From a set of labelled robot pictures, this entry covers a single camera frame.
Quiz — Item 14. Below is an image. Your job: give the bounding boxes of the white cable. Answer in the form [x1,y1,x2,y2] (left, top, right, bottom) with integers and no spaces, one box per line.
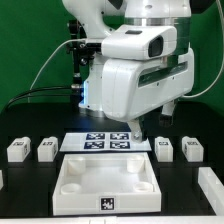
[27,38,88,103]

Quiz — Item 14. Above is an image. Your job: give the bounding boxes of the white square table top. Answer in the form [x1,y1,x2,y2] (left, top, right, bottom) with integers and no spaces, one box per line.
[52,153,162,215]

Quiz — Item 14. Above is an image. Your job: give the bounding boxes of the white obstacle fixture right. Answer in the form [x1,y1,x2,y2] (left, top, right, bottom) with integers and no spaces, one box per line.
[198,167,224,216]

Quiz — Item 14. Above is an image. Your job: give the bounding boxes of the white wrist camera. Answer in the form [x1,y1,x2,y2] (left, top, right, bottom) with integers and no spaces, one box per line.
[101,25,177,61]

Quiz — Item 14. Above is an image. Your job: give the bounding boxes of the white block left edge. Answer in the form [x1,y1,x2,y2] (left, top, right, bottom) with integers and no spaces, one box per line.
[0,170,4,191]

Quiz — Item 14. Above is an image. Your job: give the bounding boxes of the white tag sheet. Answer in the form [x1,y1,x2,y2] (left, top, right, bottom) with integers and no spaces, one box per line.
[60,132,151,152]

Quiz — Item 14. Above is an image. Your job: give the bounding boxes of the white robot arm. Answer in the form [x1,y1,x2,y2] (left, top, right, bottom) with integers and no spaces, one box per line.
[62,0,215,142]

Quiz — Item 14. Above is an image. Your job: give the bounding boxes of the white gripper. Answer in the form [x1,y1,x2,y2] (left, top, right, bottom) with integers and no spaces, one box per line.
[102,49,194,143]

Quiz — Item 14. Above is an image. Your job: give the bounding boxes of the black cables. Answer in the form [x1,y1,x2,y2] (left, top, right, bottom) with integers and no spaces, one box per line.
[0,85,83,114]

